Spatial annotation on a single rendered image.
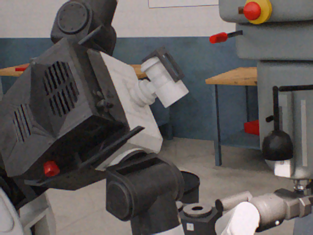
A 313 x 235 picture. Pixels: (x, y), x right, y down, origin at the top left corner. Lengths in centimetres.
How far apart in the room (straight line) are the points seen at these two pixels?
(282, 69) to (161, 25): 544
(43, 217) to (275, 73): 71
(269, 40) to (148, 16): 556
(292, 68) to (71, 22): 54
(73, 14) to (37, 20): 673
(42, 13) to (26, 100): 677
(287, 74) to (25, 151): 64
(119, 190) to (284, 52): 52
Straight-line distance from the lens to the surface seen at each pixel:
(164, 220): 126
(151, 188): 124
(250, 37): 146
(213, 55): 653
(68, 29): 141
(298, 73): 146
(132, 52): 715
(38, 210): 164
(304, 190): 162
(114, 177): 124
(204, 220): 180
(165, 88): 132
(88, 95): 120
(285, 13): 131
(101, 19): 146
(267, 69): 149
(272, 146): 135
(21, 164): 132
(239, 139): 591
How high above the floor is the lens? 184
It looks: 13 degrees down
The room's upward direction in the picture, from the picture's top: 4 degrees counter-clockwise
